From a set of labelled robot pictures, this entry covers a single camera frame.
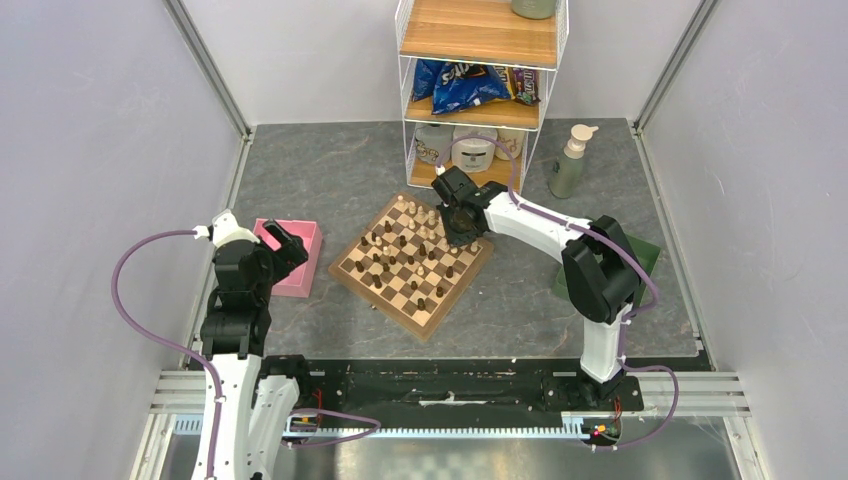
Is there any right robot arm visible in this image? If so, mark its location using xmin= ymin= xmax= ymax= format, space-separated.
xmin=432 ymin=167 xmax=642 ymax=409

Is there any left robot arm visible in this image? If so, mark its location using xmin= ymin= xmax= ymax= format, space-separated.
xmin=192 ymin=211 xmax=314 ymax=479

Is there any wooden chess board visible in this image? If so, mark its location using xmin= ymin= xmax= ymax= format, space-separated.
xmin=328 ymin=192 xmax=494 ymax=341

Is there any pink plastic bin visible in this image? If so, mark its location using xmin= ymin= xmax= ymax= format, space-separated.
xmin=253 ymin=218 xmax=323 ymax=298

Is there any white toilet paper roll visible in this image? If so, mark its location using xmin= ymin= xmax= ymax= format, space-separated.
xmin=451 ymin=126 xmax=497 ymax=173

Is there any white printed mug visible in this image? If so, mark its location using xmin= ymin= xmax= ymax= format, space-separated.
xmin=414 ymin=123 xmax=454 ymax=165

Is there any white cup right shelf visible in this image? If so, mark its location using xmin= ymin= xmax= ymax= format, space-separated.
xmin=494 ymin=128 xmax=527 ymax=161

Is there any green soap pump bottle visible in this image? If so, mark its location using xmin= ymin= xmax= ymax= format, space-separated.
xmin=548 ymin=124 xmax=599 ymax=199

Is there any blue chips bag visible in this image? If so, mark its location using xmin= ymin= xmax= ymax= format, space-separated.
xmin=411 ymin=59 xmax=511 ymax=115

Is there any brown candy bag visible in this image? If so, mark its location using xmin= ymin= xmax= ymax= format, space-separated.
xmin=504 ymin=67 xmax=540 ymax=106

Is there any green plastic bin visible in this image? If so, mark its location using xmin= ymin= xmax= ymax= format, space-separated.
xmin=552 ymin=234 xmax=662 ymax=301

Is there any green jar top shelf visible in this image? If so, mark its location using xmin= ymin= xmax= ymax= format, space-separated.
xmin=510 ymin=0 xmax=558 ymax=20

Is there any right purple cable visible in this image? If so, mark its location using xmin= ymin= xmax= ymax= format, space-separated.
xmin=438 ymin=135 xmax=680 ymax=453

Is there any purple cable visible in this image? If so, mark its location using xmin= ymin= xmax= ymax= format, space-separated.
xmin=110 ymin=229 xmax=382 ymax=480
xmin=438 ymin=135 xmax=680 ymax=453

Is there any white wire wooden shelf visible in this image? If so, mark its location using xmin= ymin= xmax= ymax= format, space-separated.
xmin=394 ymin=1 xmax=570 ymax=189

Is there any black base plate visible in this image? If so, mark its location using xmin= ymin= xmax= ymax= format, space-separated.
xmin=259 ymin=355 xmax=645 ymax=431

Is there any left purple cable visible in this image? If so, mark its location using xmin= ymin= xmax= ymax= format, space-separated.
xmin=110 ymin=229 xmax=382 ymax=480

